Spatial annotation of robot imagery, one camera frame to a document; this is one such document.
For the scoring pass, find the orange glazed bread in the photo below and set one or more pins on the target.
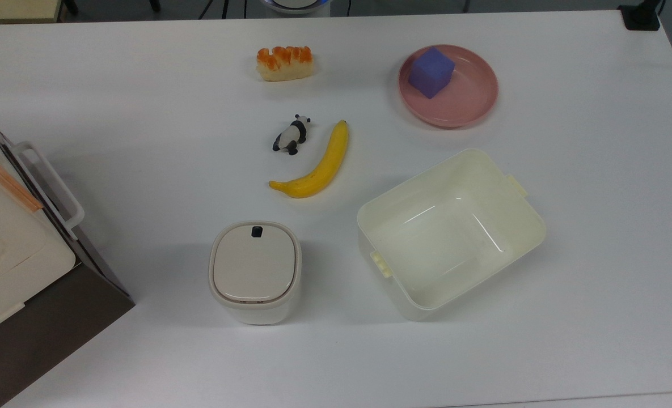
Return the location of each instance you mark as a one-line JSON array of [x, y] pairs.
[[284, 63]]

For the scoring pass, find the small white lidded bin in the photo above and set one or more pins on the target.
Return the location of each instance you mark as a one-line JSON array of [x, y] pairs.
[[255, 269]]

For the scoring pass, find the dark brown wooden cabinet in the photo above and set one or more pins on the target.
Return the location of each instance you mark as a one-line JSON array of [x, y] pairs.
[[41, 328]]

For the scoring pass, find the panda toy figure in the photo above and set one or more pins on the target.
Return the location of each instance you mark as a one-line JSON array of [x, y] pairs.
[[290, 136]]

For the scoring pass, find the black tripod legs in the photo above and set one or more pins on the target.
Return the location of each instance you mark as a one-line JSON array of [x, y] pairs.
[[244, 7]]

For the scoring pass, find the purple cube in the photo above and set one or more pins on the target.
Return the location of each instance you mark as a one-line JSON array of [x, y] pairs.
[[431, 73]]

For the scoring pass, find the cream plastic storage box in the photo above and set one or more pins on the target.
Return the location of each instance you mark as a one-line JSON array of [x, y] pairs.
[[7, 255]]

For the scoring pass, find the pink plate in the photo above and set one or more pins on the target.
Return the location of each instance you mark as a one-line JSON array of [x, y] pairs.
[[474, 96]]

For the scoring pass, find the beige desk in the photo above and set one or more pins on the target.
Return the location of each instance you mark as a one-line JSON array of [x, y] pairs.
[[12, 10]]

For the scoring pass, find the black table clamp stand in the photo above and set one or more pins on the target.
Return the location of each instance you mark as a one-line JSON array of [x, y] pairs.
[[642, 17]]

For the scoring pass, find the cream open plastic container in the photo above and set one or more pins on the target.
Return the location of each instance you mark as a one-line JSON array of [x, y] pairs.
[[455, 238]]

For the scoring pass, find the copper latch on storage box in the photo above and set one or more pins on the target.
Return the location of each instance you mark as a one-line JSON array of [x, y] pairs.
[[12, 186]]

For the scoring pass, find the yellow banana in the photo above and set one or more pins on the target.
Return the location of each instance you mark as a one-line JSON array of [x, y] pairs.
[[327, 164]]

